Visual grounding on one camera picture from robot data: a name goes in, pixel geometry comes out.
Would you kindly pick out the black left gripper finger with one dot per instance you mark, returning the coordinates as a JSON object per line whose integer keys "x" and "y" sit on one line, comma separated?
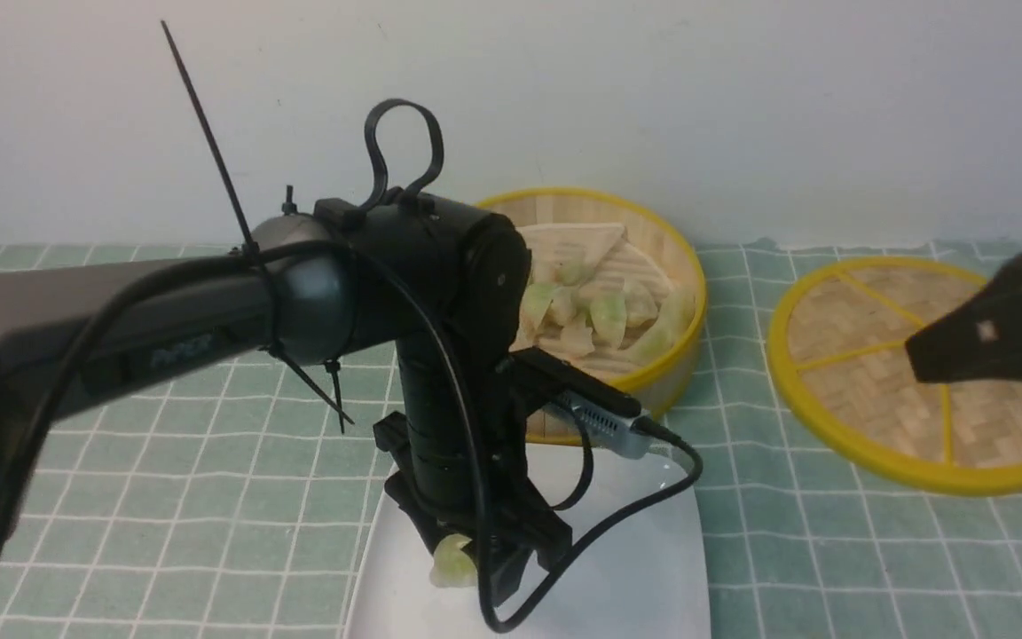
{"x": 430, "y": 530}

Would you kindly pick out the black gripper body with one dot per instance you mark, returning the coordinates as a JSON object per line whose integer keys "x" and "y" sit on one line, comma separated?
{"x": 444, "y": 486}

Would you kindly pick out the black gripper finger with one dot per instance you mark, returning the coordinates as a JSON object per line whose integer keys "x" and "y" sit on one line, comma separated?
{"x": 502, "y": 571}

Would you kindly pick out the green dumpling small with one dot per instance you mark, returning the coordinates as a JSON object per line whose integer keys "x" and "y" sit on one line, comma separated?
{"x": 453, "y": 567}

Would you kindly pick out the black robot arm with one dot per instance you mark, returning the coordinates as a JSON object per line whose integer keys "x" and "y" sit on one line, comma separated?
{"x": 440, "y": 280}

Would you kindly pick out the pale dumpling front centre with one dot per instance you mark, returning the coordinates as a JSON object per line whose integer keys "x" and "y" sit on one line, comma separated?
{"x": 575, "y": 339}

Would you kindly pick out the pale dumpling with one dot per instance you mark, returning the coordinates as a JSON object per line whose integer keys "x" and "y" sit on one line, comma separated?
{"x": 640, "y": 303}
{"x": 575, "y": 339}

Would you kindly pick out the green checkered tablecloth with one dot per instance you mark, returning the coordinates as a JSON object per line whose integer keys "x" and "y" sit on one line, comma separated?
{"x": 229, "y": 505}

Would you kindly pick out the green dumpling right centre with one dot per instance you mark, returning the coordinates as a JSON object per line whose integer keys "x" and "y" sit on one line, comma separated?
{"x": 609, "y": 316}

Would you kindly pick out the black zip tie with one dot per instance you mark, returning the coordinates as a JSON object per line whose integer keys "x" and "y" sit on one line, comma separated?
{"x": 249, "y": 247}

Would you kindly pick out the bamboo steamer basket yellow rim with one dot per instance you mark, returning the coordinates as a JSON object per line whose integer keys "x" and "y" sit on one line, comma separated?
{"x": 561, "y": 223}

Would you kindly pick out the pale dumpling right back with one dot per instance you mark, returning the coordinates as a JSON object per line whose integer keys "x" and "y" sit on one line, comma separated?
{"x": 640, "y": 303}

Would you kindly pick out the green dumpling far right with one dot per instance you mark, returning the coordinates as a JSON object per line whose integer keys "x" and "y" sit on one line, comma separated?
{"x": 674, "y": 317}

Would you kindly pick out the woven bamboo steamer lid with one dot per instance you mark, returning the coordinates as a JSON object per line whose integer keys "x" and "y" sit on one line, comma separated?
{"x": 836, "y": 352}

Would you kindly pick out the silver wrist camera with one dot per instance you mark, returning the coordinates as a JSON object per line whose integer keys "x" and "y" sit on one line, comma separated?
{"x": 595, "y": 417}

